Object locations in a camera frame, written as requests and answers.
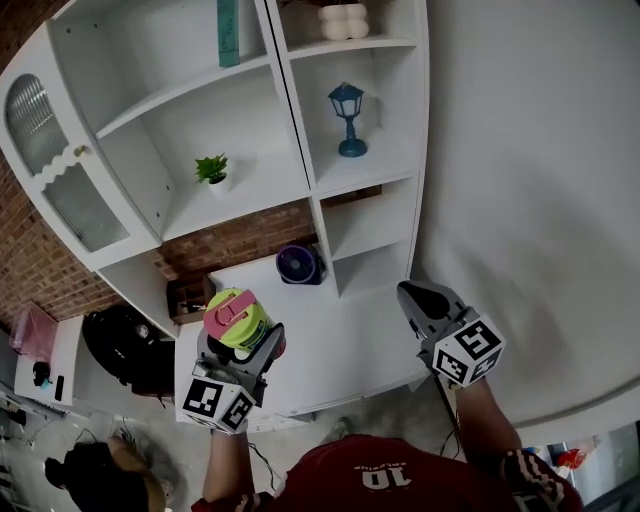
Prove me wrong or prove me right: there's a person's white shoe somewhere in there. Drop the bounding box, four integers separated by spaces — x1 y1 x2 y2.
331 415 357 442

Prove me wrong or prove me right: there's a person's right forearm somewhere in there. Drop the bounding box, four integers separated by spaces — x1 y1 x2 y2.
439 377 524 467

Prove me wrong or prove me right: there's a person's red shirt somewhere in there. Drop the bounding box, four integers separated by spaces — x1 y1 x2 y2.
191 433 584 512

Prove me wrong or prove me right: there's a person's left forearm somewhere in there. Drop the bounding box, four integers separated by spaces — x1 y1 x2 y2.
201 430 252 504

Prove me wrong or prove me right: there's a pink bag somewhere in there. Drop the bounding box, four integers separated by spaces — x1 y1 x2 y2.
8 306 59 365

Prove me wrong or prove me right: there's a white desk with hutch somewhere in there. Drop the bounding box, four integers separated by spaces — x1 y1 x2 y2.
0 0 432 341

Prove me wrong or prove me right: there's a teal book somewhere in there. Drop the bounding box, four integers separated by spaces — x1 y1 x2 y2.
216 0 242 69

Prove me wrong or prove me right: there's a black and teal gadget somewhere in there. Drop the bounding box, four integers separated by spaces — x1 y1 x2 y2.
31 361 54 390

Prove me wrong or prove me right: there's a black backpack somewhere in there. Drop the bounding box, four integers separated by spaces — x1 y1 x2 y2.
81 304 177 397

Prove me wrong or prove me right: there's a yellow-green can with pink lid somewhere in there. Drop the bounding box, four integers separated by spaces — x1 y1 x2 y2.
202 287 274 364

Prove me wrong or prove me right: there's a black window frame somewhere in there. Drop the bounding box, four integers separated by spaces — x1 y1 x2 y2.
579 419 640 512

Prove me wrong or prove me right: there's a brown wooden organizer box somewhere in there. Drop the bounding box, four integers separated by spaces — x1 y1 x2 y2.
165 273 218 327

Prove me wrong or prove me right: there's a white wrist strap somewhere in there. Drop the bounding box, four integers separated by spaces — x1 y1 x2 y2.
209 421 250 437

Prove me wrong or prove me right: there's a glass cabinet door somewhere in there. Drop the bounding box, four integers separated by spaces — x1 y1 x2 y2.
0 69 162 272

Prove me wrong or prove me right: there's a blue lantern lamp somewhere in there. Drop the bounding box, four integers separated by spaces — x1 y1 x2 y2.
326 81 370 158

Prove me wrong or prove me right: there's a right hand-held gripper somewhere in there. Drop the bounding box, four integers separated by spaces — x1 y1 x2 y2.
397 280 507 390

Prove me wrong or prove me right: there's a small green potted plant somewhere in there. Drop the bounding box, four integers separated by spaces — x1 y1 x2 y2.
194 153 234 197

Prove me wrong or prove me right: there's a black cable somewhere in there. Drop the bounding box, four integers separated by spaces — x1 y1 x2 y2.
246 439 287 494
432 372 462 459

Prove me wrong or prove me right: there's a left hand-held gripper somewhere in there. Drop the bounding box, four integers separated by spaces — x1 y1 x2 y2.
175 322 288 436

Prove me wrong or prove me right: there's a white side table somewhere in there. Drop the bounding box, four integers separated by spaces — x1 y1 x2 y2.
12 314 177 417

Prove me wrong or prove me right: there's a purple desk fan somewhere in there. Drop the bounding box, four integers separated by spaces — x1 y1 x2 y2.
275 243 328 287

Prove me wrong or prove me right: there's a red bottle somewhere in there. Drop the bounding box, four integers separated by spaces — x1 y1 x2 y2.
554 447 587 470

